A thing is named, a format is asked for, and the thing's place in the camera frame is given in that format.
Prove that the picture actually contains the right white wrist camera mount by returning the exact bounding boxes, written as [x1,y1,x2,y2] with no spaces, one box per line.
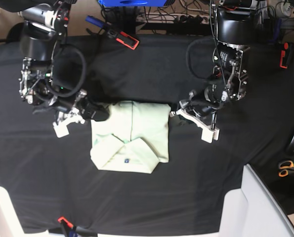
[52,108,85,138]

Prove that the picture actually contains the light green T-shirt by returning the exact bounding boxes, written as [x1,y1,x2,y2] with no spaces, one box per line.
[90,101,171,174]

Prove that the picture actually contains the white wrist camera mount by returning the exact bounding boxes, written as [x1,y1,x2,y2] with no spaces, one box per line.
[52,108,85,138]
[169,109,220,143]

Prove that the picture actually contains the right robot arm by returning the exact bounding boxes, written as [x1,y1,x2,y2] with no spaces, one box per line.
[19,0,109,125]

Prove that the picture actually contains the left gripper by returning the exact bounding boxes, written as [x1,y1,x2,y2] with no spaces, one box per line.
[175,88,224,126]

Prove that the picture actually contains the orange handled scissors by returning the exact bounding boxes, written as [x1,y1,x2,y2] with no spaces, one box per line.
[278,160,294,178]

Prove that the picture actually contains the white chair left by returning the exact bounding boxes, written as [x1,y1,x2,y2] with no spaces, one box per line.
[0,187,50,237]

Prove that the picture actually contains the white power strip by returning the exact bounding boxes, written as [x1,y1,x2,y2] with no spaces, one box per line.
[136,12,209,24]

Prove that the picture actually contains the blue orange clamp right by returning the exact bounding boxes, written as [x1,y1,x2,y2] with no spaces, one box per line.
[272,18,293,69]

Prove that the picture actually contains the white wall socket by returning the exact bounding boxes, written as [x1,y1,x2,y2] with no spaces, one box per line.
[276,0,293,18]

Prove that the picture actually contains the blue orange clamp top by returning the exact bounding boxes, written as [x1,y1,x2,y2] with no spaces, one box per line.
[85,15,139,50]

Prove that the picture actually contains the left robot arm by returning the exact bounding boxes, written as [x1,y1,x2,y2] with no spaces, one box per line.
[171,0,258,130]

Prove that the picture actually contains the grey chair right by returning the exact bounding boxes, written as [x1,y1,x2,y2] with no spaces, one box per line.
[218,164,294,237]

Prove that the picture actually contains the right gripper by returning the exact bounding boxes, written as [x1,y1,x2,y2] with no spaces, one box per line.
[33,90,110,121]

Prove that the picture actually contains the black table cloth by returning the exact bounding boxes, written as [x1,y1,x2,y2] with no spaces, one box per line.
[0,42,294,236]

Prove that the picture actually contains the blue box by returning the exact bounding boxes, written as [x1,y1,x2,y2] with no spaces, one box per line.
[98,0,175,7]

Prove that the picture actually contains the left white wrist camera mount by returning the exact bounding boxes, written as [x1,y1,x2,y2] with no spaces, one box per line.
[169,109,220,143]

